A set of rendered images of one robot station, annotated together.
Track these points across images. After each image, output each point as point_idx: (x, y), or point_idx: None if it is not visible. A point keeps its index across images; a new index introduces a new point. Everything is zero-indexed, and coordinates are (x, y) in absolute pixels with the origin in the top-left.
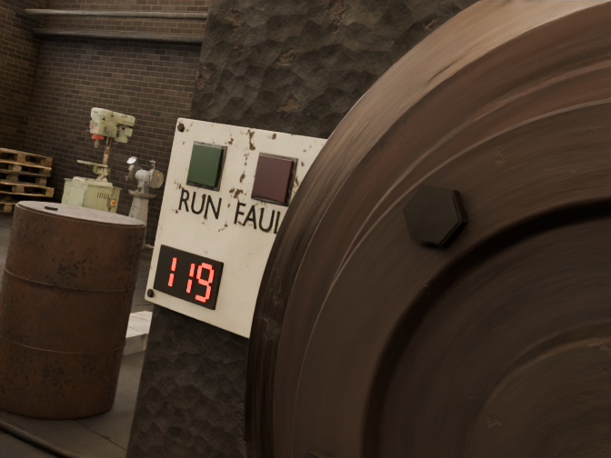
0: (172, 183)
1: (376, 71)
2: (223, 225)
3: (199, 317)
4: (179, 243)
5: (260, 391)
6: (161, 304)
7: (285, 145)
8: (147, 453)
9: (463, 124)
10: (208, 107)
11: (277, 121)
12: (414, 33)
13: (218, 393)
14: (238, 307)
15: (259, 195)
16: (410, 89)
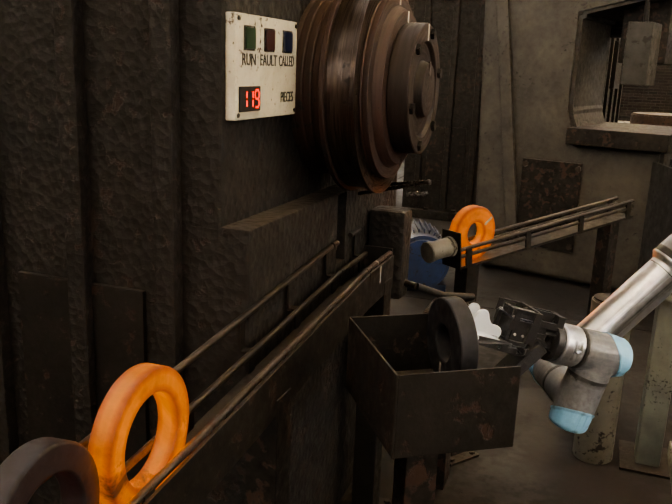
0: (238, 50)
1: None
2: (257, 67)
3: (254, 117)
4: (244, 83)
5: (355, 112)
6: (241, 119)
7: (270, 23)
8: (231, 203)
9: (388, 25)
10: (230, 3)
11: (253, 9)
12: None
13: (250, 151)
14: (265, 104)
15: (269, 49)
16: (369, 13)
